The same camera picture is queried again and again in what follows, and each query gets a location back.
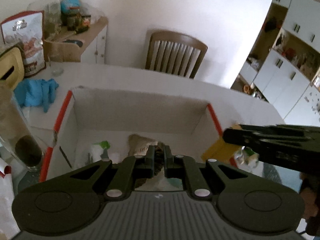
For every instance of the silver foil snack packet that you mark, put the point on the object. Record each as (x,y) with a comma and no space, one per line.
(139,145)

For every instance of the yellow small box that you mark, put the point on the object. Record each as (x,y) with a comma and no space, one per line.
(220,150)

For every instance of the light blue round puff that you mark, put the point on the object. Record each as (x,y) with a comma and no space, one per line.
(175,182)

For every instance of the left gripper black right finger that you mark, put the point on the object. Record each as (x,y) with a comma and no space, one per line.
(246,201)

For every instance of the right hand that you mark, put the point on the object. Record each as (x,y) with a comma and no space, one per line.
(309,191)

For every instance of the green white cat pouch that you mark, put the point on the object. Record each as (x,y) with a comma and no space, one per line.
(246,156)

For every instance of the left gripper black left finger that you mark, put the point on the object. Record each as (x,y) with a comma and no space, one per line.
(70,202)

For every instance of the white wooden sideboard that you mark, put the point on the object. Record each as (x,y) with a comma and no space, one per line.
(92,42)

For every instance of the brown wooden chair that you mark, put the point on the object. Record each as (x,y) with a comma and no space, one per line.
(175,53)

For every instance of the blue globe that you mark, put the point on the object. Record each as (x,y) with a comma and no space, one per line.
(70,6)

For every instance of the red and white cardboard box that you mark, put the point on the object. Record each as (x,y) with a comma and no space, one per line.
(86,116)

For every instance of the red white snack bag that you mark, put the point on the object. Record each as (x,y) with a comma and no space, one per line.
(25,29)

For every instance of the tall clear glass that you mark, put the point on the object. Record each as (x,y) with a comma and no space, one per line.
(16,136)

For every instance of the cardboard tray on sideboard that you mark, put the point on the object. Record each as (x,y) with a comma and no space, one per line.
(61,52)

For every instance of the white wall cabinet unit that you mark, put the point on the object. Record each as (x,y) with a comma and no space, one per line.
(283,65)

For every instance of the blue cloth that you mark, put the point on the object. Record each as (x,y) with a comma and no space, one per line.
(36,93)

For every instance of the white green small packet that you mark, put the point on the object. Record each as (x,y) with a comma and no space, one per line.
(98,151)

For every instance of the small clear glass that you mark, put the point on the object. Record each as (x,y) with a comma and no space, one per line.
(54,62)

